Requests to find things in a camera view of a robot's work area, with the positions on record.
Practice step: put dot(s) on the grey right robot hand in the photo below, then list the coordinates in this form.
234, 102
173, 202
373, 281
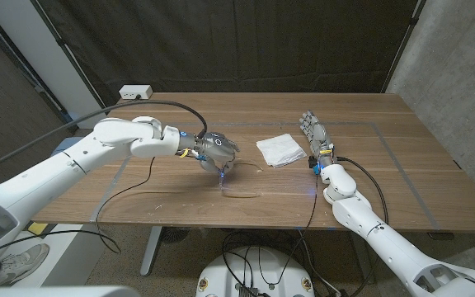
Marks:
318, 136

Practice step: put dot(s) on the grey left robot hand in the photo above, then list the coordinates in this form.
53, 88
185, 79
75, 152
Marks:
217, 150

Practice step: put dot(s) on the white tissue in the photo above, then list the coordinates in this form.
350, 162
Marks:
280, 148

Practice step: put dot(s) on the clear plastic glasses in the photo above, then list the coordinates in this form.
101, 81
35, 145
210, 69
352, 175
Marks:
245, 196

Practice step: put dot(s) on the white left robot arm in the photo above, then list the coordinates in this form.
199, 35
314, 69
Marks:
56, 173

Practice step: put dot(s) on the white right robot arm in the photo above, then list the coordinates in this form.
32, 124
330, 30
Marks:
386, 243

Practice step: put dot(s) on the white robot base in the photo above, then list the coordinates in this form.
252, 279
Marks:
270, 257

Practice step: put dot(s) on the black round floor fan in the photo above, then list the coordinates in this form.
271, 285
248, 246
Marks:
173, 234

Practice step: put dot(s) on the grey tape line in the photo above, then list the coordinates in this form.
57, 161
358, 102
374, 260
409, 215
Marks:
406, 177

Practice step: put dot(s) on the white power strip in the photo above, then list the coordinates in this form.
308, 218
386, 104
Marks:
135, 92

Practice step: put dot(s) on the dark grey fabric mat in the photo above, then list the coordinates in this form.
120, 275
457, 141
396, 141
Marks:
241, 41

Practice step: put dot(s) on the white table leg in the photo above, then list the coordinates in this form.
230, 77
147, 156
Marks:
151, 251

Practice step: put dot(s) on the black backdrop stand pole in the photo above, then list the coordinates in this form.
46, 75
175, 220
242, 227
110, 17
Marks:
61, 42
414, 19

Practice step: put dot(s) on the white floor platform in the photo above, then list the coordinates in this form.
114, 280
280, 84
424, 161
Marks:
68, 255

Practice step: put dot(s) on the yellow black floor pad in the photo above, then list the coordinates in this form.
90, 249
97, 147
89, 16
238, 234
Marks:
37, 229

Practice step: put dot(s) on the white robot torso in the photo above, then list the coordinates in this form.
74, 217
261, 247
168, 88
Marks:
56, 293

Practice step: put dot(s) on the grey sneaker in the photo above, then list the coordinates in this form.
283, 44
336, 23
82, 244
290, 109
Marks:
19, 262

